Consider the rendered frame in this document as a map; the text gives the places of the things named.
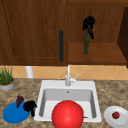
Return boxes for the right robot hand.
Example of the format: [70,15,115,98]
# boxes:
[82,15,97,41]

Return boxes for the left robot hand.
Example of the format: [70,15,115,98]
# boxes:
[22,100,38,118]

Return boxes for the small dark purple thing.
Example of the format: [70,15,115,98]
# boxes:
[16,94,25,105]

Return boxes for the blue plate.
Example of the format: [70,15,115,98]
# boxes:
[2,101,33,125]

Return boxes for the white sink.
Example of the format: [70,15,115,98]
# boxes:
[33,79,103,123]

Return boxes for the dark green bottle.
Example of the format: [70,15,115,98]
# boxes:
[83,30,91,56]

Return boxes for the white cylinder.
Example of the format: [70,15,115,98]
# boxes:
[25,65,35,80]

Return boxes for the green potted plant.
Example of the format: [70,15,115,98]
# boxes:
[0,65,16,92]

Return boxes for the red ball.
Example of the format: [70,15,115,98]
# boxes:
[51,99,85,128]

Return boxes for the white tap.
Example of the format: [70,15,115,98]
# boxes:
[64,63,80,88]

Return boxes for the brown wooden cupboard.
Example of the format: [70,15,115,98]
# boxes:
[0,0,128,67]

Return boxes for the small brown thing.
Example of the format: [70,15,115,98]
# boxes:
[82,115,89,120]

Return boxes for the small red round thing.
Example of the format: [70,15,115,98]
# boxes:
[111,111,121,120]

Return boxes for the white plate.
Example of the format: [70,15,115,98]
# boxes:
[103,105,128,128]

